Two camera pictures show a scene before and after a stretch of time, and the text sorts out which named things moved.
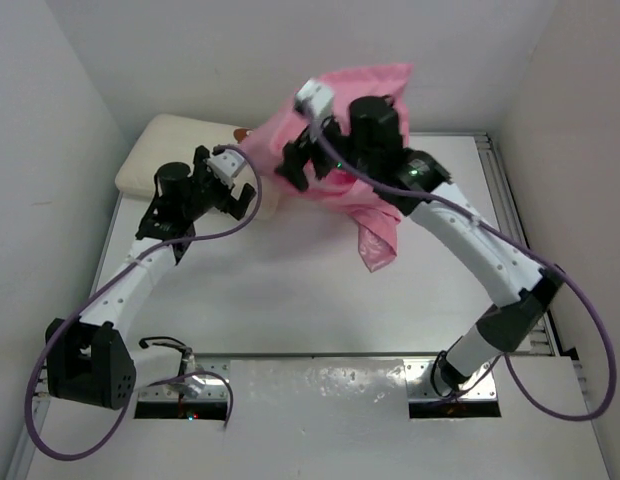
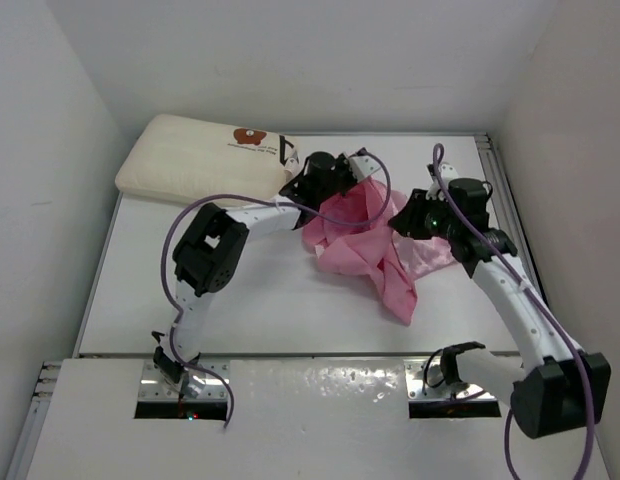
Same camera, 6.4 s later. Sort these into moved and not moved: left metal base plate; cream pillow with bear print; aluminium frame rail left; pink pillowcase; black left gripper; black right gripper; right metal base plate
Moved: black left gripper; black right gripper; pink pillowcase
Not moved: cream pillow with bear print; aluminium frame rail left; right metal base plate; left metal base plate
